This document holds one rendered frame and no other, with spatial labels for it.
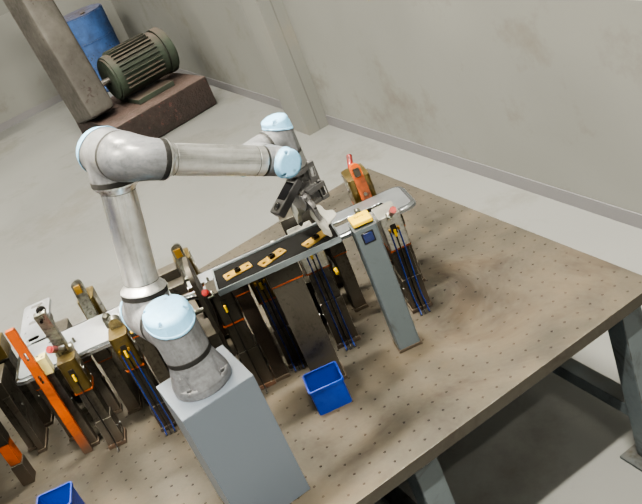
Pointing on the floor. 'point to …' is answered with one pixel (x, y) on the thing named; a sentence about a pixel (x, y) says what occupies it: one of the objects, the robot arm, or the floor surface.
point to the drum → (92, 32)
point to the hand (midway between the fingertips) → (314, 233)
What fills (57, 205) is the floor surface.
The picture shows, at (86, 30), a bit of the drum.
